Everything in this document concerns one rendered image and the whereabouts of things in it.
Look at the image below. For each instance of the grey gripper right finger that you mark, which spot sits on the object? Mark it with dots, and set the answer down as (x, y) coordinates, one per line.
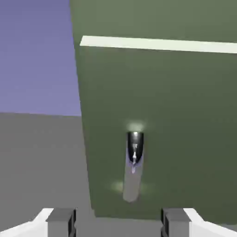
(177, 225)

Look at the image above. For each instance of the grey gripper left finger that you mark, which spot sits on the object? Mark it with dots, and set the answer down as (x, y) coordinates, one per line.
(59, 224)

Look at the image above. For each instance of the green cabinet door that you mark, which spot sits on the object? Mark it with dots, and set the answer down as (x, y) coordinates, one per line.
(185, 111)

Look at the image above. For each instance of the green painted cabinet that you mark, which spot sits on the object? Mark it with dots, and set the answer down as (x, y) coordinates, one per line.
(148, 18)

